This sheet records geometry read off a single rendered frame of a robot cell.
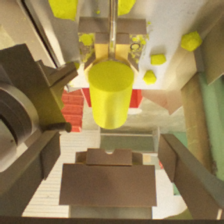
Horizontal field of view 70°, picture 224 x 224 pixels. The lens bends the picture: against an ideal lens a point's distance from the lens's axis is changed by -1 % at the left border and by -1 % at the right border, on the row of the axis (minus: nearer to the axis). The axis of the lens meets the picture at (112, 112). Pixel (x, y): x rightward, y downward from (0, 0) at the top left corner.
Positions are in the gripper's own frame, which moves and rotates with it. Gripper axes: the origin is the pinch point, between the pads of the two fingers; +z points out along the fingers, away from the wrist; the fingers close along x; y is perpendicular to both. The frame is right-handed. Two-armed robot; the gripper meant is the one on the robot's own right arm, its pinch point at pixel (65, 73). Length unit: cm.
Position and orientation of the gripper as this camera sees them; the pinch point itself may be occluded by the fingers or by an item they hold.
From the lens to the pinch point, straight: 32.4
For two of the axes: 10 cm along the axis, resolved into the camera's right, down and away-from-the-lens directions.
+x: -3.0, -8.4, -4.6
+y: 9.1, -1.1, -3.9
